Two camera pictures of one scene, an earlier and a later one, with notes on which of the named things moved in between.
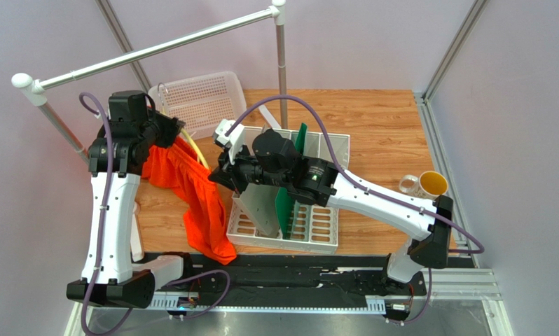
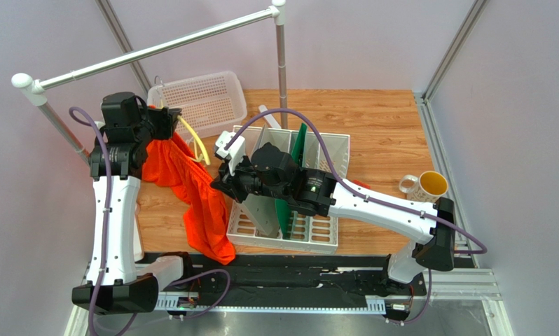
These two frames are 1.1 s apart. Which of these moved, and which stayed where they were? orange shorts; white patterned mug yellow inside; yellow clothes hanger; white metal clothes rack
Moved: yellow clothes hanger
Stayed: orange shorts; white patterned mug yellow inside; white metal clothes rack
